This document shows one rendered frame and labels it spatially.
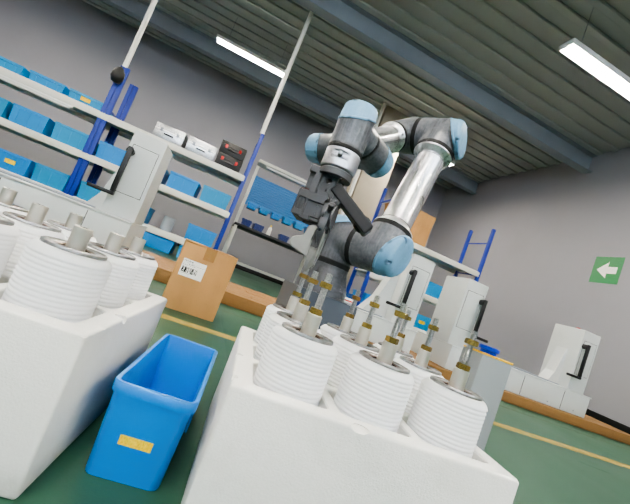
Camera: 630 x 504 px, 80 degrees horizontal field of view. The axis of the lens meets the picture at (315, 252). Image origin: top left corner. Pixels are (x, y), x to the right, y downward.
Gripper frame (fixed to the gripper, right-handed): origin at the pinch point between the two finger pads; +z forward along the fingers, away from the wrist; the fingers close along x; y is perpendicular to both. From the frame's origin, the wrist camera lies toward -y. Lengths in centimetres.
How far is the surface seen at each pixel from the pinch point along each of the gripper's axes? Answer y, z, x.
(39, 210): 37.6, 7.7, 24.8
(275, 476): -9.7, 25.1, 29.3
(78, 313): 18.9, 16.5, 32.7
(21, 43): 786, -230, -528
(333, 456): -15.1, 21.0, 27.7
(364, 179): 61, -217, -610
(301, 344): -6.8, 10.6, 27.0
